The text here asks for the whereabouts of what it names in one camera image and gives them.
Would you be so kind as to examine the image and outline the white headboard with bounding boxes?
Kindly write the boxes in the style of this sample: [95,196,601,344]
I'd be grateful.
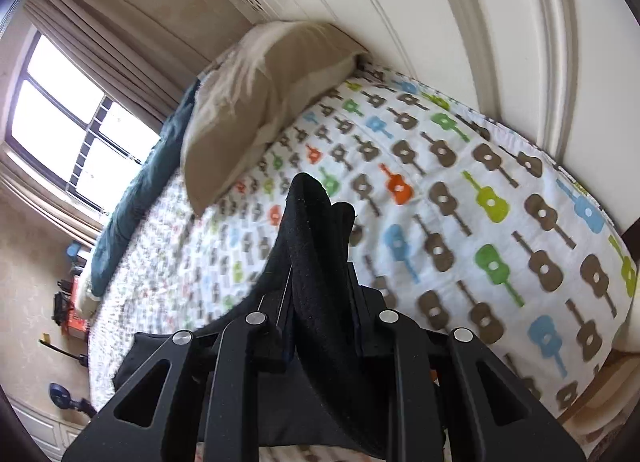
[175,0,640,263]

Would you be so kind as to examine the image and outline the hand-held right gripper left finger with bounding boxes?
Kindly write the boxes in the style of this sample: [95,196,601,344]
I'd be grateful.
[61,311,301,462]

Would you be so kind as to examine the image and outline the white cabinet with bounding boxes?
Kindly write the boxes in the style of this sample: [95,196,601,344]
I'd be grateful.
[7,399,93,462]

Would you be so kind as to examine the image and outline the beige curtain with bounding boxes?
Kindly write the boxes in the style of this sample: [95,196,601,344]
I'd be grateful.
[22,0,213,115]
[0,139,108,245]

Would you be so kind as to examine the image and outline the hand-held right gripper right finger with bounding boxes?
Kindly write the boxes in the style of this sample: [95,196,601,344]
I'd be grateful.
[350,284,586,462]

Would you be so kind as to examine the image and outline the guitar printed bed sheet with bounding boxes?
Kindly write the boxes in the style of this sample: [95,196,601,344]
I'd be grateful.
[87,62,640,462]

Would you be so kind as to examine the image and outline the beige pillow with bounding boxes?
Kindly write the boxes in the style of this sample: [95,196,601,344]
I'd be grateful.
[180,21,368,218]

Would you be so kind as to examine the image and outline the black bag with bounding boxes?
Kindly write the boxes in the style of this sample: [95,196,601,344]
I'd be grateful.
[51,291,72,329]

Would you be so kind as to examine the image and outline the orange box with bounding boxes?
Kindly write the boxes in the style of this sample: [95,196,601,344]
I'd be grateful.
[60,274,93,340]

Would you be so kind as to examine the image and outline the teal and beige duvet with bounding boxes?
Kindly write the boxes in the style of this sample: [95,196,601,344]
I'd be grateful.
[82,79,201,318]

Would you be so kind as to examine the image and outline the black pants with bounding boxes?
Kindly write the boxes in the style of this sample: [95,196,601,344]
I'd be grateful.
[112,173,443,449]

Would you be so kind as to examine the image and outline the window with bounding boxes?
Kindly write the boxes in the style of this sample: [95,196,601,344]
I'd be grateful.
[5,32,163,213]

